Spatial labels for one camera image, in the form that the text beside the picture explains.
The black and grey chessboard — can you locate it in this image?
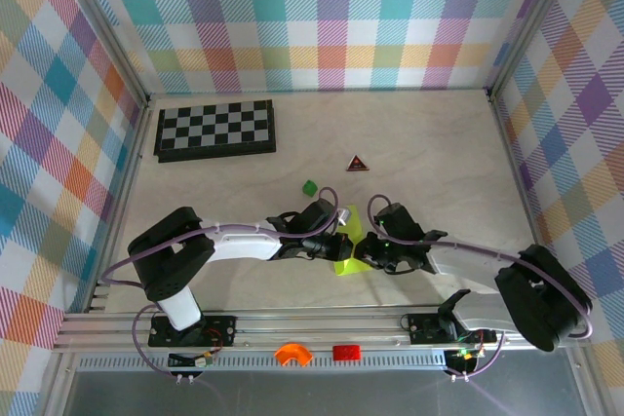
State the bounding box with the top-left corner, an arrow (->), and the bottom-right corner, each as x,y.
153,98 -> 278,165

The aluminium side rail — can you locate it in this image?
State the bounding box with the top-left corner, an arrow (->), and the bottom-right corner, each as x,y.
83,94 -> 153,314
486,88 -> 560,308

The long aluminium base rail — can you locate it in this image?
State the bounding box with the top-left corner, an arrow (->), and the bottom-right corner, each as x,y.
53,307 -> 594,355

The slotted grey cable duct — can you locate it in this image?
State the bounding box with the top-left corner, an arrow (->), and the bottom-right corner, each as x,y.
76,355 -> 488,373

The small circuit board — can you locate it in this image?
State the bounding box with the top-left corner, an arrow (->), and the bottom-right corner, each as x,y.
446,347 -> 482,373
168,350 -> 215,369

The aluminium frame post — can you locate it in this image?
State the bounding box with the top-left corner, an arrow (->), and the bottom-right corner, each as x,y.
486,0 -> 584,98
48,0 -> 152,105

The lime green paper sheet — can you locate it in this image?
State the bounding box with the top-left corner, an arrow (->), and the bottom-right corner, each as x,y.
333,206 -> 379,277

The orange curved plastic piece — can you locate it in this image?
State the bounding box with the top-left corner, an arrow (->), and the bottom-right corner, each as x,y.
273,342 -> 315,368

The grey metal panel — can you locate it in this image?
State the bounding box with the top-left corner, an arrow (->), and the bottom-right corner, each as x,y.
62,370 -> 586,416

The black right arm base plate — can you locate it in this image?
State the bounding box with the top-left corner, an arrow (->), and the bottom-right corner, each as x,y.
407,311 -> 498,345

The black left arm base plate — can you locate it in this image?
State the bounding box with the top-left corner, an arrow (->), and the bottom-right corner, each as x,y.
148,314 -> 239,348

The red plastic block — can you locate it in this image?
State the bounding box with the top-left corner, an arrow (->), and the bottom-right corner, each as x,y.
331,344 -> 363,362

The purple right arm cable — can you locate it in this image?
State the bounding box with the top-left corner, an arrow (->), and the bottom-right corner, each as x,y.
368,194 -> 595,384

